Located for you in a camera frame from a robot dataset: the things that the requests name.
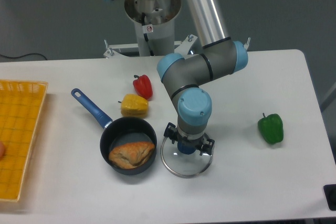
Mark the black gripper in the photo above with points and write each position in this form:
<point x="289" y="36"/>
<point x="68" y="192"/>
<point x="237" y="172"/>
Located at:
<point x="189" y="142"/>

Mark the glass pot lid blue knob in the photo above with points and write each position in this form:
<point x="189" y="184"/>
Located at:
<point x="184" y="164"/>

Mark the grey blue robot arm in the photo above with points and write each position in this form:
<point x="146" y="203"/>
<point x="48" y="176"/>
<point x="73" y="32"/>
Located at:
<point x="182" y="77"/>

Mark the golden puff pastry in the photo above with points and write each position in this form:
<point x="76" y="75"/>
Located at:
<point x="131" y="155"/>

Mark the yellow bell pepper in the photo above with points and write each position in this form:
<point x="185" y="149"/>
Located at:
<point x="134" y="105"/>

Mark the red bell pepper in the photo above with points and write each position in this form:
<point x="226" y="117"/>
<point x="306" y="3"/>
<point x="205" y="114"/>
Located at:
<point x="143" y="86"/>

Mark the green bell pepper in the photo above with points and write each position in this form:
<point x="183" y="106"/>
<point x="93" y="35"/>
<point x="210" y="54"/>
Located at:
<point x="271" y="128"/>

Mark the black device at table corner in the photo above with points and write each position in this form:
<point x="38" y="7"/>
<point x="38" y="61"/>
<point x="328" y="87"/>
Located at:
<point x="330" y="195"/>

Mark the yellow wicker basket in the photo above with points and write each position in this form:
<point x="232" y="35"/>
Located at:
<point x="21" y="105"/>

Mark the dark pot with blue handle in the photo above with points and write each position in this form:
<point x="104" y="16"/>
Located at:
<point x="118" y="132"/>

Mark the white metal base frame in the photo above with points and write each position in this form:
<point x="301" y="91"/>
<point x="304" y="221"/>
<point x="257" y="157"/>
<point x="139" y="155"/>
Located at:
<point x="185" y="47"/>

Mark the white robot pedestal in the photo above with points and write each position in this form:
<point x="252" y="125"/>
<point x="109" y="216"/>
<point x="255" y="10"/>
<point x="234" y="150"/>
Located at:
<point x="154" y="24"/>

